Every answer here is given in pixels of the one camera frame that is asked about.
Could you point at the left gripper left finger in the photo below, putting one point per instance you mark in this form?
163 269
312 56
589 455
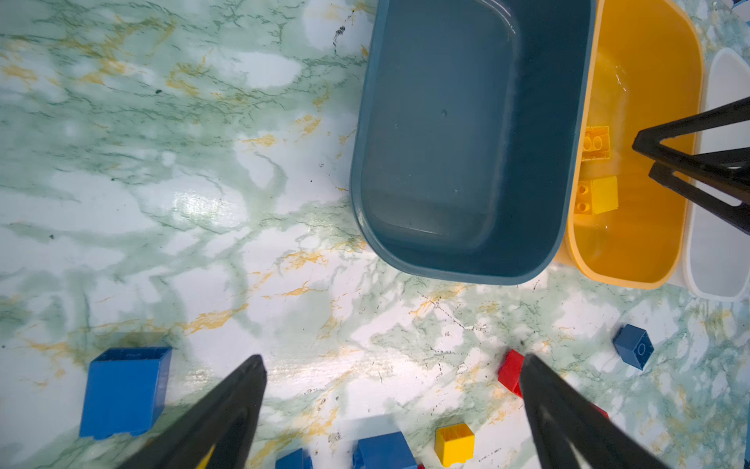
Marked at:
227 417

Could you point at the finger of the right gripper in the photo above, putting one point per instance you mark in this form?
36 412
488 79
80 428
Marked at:
737 216
733 162

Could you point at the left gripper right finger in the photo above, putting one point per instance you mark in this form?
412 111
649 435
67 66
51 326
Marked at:
564 424

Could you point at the white plastic bin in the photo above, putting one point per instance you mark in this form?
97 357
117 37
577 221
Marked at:
716 255

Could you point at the small blue lego brick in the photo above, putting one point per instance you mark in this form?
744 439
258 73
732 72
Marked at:
633 345

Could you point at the yellow plastic bin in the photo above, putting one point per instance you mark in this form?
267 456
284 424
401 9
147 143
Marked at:
648 69

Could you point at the dark teal plastic bin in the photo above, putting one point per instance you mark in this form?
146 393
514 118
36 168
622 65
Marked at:
468 136

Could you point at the red lego brick centre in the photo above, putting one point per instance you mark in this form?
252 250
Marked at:
515 375

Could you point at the blue lego brick narrow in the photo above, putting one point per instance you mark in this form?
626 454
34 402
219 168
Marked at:
299 459

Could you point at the blue lego brick far left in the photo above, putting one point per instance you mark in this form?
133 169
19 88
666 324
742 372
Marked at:
125 391

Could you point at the small yellow lego brick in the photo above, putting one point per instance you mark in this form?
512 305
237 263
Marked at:
454 444

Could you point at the blue lego brick square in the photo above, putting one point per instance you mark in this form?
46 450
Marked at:
389 451

